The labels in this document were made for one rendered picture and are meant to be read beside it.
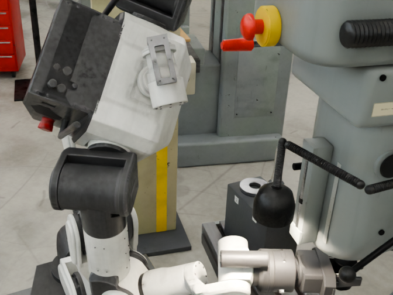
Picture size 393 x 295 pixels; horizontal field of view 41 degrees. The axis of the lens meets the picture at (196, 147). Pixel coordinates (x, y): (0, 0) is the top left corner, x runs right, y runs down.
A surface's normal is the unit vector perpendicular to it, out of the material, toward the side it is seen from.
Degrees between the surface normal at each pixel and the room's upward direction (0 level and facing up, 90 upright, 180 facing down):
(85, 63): 58
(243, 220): 90
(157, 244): 0
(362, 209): 90
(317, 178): 90
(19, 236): 0
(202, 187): 0
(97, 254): 99
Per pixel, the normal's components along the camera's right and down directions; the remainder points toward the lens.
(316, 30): -0.57, 0.38
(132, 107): 0.40, -0.10
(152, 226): 0.28, 0.47
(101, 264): -0.15, 0.60
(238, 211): -0.89, 0.18
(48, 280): 0.04, -0.88
